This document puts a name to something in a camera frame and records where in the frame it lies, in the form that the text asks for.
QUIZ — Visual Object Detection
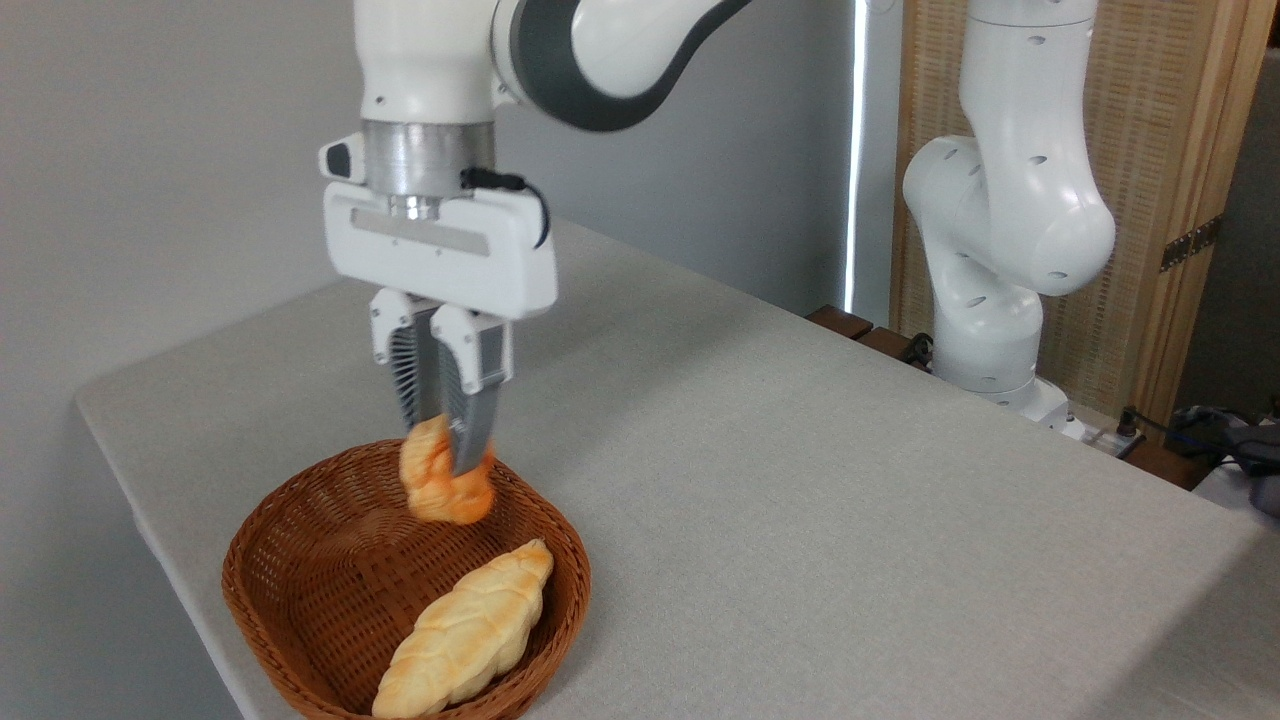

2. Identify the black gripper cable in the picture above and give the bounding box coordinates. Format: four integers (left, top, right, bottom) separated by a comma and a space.
460, 167, 551, 249

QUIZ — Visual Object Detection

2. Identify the dark brown wooden block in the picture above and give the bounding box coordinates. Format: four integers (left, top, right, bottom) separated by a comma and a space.
806, 305, 875, 341
858, 327, 933, 373
1125, 440, 1213, 492

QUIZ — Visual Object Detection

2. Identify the metal screen hinge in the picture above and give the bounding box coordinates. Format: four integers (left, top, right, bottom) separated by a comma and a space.
1160, 216, 1221, 273

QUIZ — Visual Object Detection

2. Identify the long braided bread loaf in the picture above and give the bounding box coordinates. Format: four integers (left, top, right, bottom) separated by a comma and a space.
371, 539, 555, 720

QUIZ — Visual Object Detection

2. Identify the brown wicker basket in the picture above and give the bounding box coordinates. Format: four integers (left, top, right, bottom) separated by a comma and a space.
221, 438, 592, 720

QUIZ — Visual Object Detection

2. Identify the white power strip with plug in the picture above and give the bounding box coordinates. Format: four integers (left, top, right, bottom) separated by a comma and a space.
1070, 405, 1147, 461

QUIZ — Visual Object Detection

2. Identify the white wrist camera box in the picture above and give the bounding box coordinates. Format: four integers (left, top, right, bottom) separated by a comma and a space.
318, 135, 367, 184

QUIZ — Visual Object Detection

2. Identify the wooden woven folding screen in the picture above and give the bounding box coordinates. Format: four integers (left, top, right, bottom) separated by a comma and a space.
890, 0, 1280, 426

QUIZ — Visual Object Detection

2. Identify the small round orange bread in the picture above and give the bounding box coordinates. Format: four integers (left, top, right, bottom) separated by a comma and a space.
398, 414, 497, 525

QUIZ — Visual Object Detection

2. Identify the dark bundle with blue cables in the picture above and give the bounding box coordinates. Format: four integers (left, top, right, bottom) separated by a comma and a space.
1172, 398, 1280, 518

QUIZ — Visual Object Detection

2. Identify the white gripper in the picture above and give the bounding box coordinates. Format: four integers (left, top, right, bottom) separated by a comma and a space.
322, 182, 559, 477

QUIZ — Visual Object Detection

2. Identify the grey tablecloth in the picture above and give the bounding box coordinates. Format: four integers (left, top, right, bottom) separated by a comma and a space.
75, 220, 1280, 720

